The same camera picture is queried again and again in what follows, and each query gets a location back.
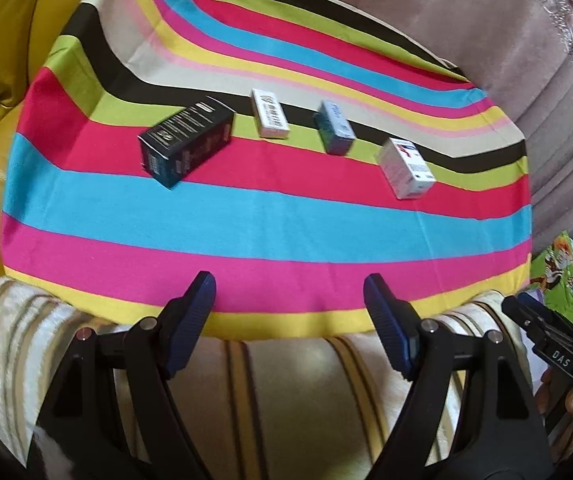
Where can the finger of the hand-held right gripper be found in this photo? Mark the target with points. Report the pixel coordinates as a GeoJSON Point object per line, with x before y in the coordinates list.
{"type": "Point", "coordinates": [534, 302]}
{"type": "Point", "coordinates": [546, 347]}

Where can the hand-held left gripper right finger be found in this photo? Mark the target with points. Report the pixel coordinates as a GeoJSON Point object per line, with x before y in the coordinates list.
{"type": "Point", "coordinates": [389, 317]}

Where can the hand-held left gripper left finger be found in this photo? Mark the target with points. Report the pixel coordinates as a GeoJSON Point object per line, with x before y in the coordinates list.
{"type": "Point", "coordinates": [194, 317]}

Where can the person's right hand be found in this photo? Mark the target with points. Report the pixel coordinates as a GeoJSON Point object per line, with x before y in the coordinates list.
{"type": "Point", "coordinates": [569, 412]}

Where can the green cartoon printed box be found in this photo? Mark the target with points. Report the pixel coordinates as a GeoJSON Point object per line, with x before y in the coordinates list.
{"type": "Point", "coordinates": [564, 265]}

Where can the multicolour striped cloth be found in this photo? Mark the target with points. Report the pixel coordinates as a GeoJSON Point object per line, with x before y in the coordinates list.
{"type": "Point", "coordinates": [276, 240]}

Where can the beige brown striped cushion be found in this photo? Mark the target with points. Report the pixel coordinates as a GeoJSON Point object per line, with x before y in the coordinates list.
{"type": "Point", "coordinates": [286, 400]}

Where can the white box red blue print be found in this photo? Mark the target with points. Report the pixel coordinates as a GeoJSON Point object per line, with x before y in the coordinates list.
{"type": "Point", "coordinates": [406, 169]}

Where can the black rectangular box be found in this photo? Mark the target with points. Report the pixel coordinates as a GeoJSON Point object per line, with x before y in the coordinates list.
{"type": "Point", "coordinates": [186, 142]}

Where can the blue grey small box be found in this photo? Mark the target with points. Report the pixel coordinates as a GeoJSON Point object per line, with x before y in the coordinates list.
{"type": "Point", "coordinates": [334, 127]}

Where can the narrow white box black print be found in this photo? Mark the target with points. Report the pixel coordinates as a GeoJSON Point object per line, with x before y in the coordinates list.
{"type": "Point", "coordinates": [270, 114]}

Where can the yellow leather sofa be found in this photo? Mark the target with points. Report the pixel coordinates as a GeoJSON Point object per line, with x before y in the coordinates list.
{"type": "Point", "coordinates": [1, 60]}

